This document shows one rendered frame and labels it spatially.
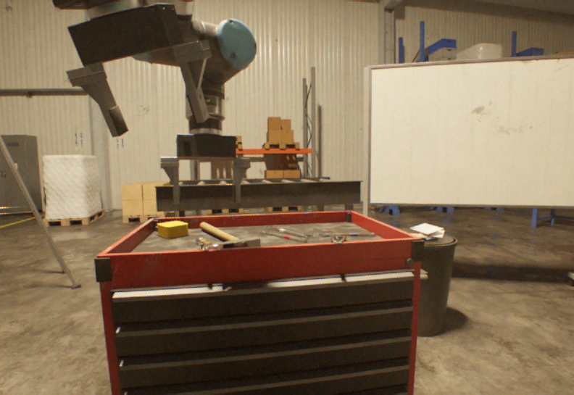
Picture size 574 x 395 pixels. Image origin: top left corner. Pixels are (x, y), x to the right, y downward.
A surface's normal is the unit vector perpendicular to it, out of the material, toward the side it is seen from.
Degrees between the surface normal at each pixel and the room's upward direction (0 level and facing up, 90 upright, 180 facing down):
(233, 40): 83
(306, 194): 90
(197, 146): 82
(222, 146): 82
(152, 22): 114
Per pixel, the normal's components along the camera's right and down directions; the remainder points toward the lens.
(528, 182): -0.26, 0.11
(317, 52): 0.17, 0.11
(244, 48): 0.66, -0.05
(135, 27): -0.07, 0.50
